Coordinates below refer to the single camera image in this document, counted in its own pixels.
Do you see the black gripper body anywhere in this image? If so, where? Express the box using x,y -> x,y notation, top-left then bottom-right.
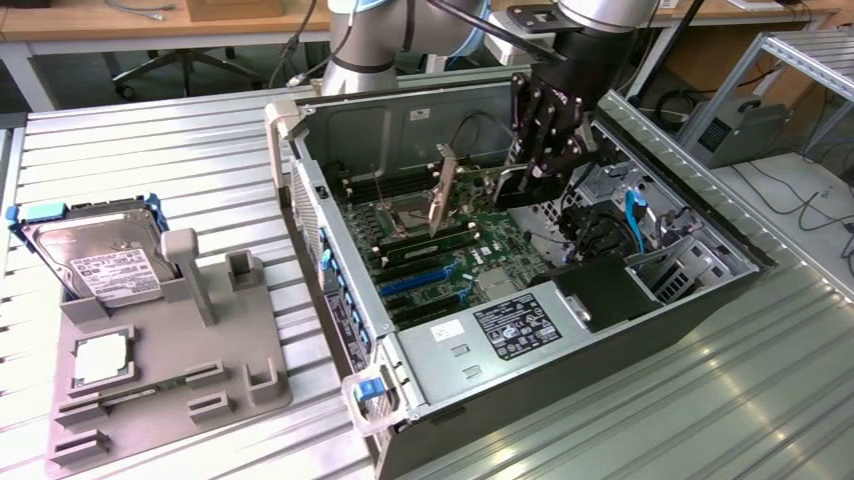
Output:
531,27 -> 635,109

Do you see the black NVIDIA graphics card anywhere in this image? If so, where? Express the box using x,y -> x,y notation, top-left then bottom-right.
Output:
429,143 -> 572,239

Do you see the green motherboard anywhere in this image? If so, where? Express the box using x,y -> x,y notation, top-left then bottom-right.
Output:
332,149 -> 582,331

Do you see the grey box device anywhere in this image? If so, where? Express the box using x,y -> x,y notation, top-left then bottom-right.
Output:
690,97 -> 792,169

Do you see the CPU socket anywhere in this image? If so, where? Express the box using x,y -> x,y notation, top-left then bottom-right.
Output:
383,192 -> 435,236

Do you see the installed RAM stick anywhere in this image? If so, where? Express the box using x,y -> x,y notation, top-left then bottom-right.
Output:
379,229 -> 479,266

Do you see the black plastic shroud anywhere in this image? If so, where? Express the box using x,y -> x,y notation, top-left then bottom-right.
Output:
551,253 -> 663,332

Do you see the blue expansion slot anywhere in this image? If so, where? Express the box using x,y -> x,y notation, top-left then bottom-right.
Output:
379,269 -> 449,297

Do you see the open PC case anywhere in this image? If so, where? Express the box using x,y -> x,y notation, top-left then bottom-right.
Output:
263,74 -> 779,480

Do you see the cardboard box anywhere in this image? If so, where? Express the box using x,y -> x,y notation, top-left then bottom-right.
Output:
185,0 -> 285,22

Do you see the black office chair base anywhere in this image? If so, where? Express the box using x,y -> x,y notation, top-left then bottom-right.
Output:
109,47 -> 265,99

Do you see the silver power supply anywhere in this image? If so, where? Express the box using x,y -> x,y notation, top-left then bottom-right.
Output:
392,282 -> 592,409

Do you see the hard disk in blue caddy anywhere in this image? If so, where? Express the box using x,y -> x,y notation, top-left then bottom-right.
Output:
5,194 -> 185,309

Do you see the wooden desk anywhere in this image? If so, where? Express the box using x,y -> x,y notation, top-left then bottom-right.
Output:
0,0 -> 335,111

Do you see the grey parts rack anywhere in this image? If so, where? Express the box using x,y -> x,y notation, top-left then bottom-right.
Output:
42,227 -> 299,479

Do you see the silver CPU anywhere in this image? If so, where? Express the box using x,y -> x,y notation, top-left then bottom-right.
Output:
70,335 -> 133,386

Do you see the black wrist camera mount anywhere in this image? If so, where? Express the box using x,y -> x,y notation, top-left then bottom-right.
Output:
489,3 -> 586,36

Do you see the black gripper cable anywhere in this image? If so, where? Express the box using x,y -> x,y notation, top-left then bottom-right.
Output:
425,0 -> 572,64

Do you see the blue disk wire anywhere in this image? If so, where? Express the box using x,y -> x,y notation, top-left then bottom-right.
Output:
623,187 -> 652,259

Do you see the black wire bundle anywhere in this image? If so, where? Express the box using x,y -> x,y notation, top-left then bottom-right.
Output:
559,207 -> 635,261

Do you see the aluminium frame table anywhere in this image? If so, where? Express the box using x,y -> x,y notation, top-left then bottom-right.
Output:
676,27 -> 854,161

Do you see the black hanging cable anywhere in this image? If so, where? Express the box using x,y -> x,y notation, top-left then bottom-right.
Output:
265,0 -> 319,89

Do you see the black floor cable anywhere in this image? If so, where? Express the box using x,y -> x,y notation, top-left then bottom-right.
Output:
730,164 -> 854,234

